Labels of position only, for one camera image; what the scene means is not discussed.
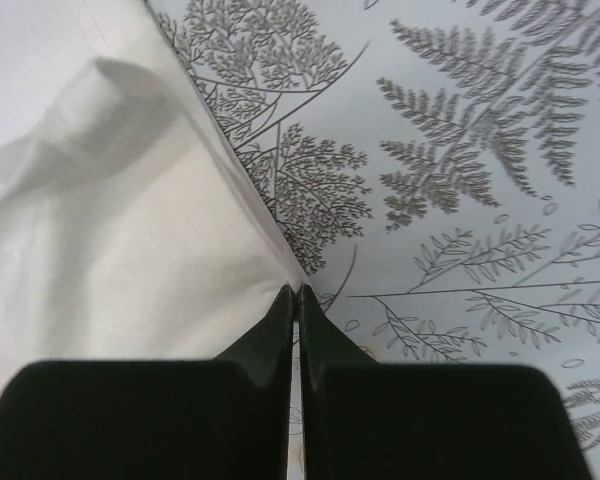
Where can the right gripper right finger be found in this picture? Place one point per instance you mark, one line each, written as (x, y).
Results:
(369, 420)

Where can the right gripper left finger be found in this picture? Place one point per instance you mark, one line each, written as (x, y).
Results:
(223, 418)

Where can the white t shirt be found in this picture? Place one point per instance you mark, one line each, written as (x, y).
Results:
(128, 227)

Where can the floral table mat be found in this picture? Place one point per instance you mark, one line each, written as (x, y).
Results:
(434, 165)

